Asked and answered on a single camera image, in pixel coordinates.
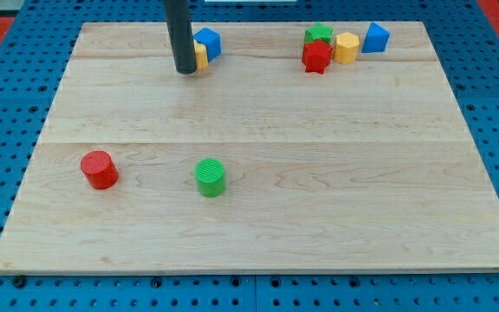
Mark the black cylindrical robot arm rod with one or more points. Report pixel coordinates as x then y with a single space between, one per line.
178 22

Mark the green cylinder block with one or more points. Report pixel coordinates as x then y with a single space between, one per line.
210 177

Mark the yellow block behind rod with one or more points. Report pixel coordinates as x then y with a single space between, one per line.
201 56

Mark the light wooden board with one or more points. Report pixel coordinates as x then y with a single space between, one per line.
367 169

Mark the red star block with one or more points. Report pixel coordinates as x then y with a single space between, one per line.
316 56

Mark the blue cube block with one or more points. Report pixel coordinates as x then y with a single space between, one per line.
211 40

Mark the green star block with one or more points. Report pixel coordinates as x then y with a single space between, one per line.
318 32

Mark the yellow hexagon block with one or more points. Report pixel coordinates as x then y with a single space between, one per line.
346 48

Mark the red cylinder block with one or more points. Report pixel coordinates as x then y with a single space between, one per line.
99 170

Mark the blue triangular block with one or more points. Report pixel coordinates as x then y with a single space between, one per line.
376 39

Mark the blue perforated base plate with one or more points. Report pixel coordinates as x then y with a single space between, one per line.
34 55

